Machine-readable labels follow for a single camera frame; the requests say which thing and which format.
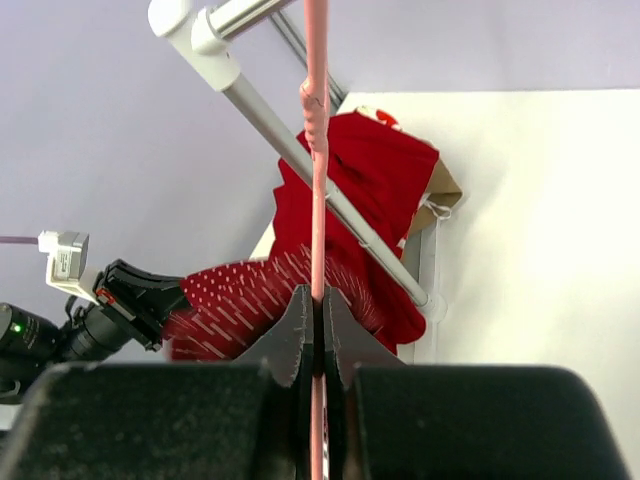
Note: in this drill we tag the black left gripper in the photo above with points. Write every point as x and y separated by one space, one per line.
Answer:
139 302

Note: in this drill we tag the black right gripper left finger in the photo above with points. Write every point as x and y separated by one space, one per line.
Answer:
244 419

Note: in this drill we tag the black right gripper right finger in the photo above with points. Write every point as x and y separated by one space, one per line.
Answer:
390 420

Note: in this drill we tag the red polka dot garment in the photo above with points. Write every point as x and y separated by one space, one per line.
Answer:
230 306

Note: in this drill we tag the tan skirt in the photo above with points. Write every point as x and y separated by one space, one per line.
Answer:
436 203

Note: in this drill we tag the red skirt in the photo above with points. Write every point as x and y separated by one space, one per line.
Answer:
384 173

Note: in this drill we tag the pink hanger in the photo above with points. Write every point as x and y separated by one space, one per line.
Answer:
315 103

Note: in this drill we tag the red white floral garment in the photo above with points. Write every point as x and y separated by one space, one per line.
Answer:
375 119

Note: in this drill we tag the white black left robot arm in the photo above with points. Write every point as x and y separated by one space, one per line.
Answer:
31 343

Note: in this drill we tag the silver clothes rack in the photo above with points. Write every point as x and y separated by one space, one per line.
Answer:
202 38

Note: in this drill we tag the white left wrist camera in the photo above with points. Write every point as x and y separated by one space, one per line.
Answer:
66 268

